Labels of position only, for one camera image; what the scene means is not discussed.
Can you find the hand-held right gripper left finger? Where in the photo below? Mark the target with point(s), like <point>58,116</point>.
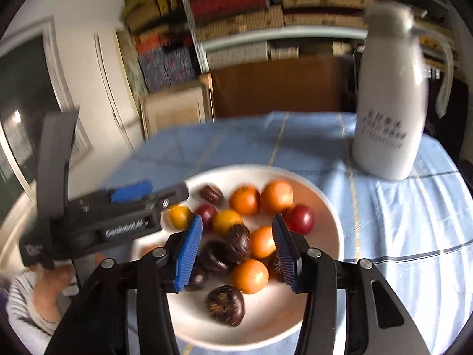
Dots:
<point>192,255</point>

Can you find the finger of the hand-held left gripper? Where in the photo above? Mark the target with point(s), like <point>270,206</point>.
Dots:
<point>131,191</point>
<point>170,194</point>

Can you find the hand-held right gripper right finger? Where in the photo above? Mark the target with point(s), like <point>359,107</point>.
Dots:
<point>284,259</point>

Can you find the dark water chestnut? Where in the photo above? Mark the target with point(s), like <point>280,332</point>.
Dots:
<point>211,194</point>
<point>216,257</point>
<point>225,305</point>
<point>197,279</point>
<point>238,242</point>
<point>275,266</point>

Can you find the small orange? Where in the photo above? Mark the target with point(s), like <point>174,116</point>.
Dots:
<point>227,222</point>
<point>180,217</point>

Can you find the large orange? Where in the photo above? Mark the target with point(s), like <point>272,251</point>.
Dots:
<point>250,276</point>

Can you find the small red plum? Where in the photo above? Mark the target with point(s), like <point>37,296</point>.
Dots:
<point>206,212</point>

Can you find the white oval plate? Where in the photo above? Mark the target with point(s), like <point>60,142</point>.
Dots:
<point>266,325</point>

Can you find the person's left hand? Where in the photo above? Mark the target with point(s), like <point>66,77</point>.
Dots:
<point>51,292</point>

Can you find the cardboard box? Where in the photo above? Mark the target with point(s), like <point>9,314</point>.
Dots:
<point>173,107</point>

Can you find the window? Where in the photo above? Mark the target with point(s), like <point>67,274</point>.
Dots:
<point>22,81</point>

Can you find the blue plaid tablecloth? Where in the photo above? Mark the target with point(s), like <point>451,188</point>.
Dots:
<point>406,222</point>

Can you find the shelf of woven boxes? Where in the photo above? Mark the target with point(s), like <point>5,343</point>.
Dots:
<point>166,66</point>

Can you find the marble slab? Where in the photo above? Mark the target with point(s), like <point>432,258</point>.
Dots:
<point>129,63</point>

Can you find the brown wooden board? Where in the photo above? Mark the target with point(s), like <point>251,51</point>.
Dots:
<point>277,85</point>

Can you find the metal shelf rack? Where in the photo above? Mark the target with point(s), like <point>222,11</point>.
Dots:
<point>281,36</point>

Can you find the white thermos jug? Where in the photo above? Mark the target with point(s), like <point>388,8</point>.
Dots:
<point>388,92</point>

